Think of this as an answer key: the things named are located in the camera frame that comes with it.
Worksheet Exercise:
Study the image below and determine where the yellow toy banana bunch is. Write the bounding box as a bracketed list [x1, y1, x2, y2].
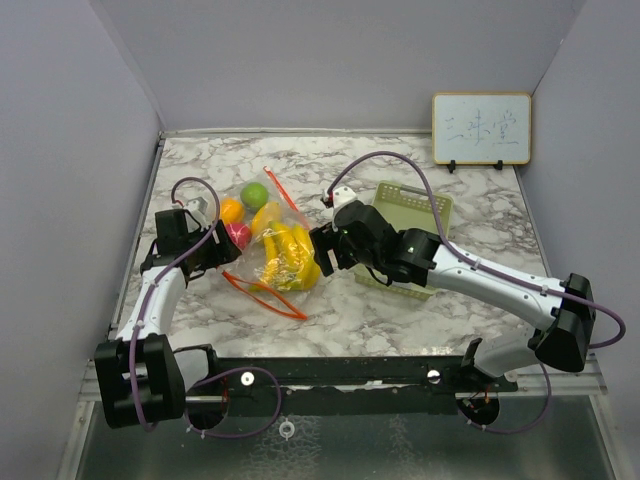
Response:
[247, 221, 320, 292]

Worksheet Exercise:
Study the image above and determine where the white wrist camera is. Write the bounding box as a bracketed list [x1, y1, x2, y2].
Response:
[184, 197, 208, 227]
[321, 186, 358, 211]

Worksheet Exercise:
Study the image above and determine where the clear orange-zip bag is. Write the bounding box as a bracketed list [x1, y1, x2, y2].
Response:
[221, 167, 309, 251]
[222, 220, 320, 321]

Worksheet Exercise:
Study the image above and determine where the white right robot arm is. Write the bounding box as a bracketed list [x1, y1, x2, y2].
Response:
[310, 200, 595, 391]

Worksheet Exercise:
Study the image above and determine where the pale green perforated basket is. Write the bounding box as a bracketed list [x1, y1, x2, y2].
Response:
[353, 181, 438, 301]

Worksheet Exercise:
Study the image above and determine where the green toy apple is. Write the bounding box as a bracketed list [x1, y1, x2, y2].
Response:
[240, 182, 270, 212]

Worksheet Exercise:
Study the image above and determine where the red toy apple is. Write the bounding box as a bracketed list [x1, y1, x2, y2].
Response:
[226, 222, 252, 251]

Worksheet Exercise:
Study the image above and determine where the orange toy bell pepper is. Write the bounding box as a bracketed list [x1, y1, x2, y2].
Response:
[220, 197, 245, 225]

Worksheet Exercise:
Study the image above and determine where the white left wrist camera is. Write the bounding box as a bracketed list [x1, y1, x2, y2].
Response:
[184, 197, 208, 227]

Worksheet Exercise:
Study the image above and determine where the small whiteboard with wooden frame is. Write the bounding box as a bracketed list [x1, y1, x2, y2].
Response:
[432, 92, 532, 167]

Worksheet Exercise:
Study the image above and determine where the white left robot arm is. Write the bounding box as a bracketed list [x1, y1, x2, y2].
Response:
[94, 209, 241, 428]

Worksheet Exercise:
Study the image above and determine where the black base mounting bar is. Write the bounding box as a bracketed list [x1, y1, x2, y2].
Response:
[173, 345, 517, 418]

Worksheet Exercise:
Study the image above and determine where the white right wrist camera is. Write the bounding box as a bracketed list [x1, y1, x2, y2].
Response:
[321, 186, 358, 211]

